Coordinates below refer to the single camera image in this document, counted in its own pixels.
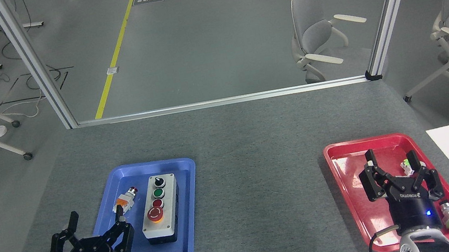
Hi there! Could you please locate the black corner bracket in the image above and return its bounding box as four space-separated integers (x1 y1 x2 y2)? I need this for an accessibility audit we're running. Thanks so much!
364 68 383 83

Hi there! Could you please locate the blue plastic tray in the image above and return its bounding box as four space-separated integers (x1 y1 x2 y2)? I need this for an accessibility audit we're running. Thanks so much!
70 153 211 252

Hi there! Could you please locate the green push button switch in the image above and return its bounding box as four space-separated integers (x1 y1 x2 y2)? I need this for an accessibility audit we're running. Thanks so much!
399 158 415 177

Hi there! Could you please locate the silver aluminium rail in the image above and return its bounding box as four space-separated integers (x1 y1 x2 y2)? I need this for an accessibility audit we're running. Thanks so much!
77 73 370 130

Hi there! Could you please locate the red push button orange block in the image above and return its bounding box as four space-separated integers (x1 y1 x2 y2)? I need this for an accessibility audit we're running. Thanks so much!
109 186 143 217

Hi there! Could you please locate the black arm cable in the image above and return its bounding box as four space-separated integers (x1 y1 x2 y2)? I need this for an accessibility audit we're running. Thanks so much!
365 226 403 252

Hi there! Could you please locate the grey four-button control box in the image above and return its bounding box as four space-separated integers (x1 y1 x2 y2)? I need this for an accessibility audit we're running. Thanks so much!
134 171 188 248

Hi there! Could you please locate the silver aluminium post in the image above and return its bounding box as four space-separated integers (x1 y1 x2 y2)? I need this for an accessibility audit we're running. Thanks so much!
0 0 79 140
355 0 442 79

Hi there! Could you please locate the black floor cable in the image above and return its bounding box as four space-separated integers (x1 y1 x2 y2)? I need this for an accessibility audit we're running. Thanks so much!
0 0 64 95

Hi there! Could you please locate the red plastic tray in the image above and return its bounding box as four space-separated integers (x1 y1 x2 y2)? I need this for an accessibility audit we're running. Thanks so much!
322 124 449 252

